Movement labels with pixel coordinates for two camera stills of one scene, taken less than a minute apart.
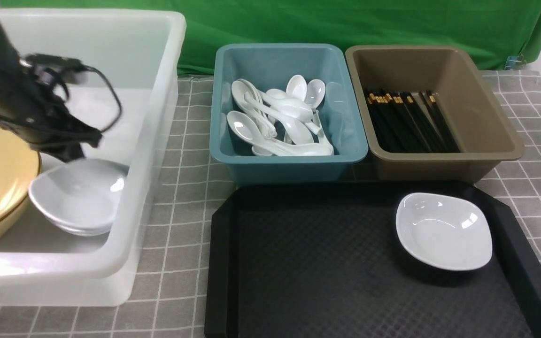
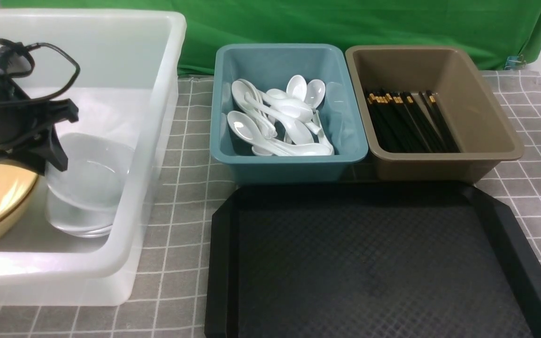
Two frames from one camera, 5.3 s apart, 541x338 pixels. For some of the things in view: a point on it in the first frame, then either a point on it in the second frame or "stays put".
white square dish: x=446 y=232 -> x=89 y=191
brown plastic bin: x=428 y=114 stays put
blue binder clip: x=514 y=62 stays put
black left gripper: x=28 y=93 -> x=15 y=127
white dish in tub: x=86 y=225 stays put
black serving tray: x=325 y=260 stays put
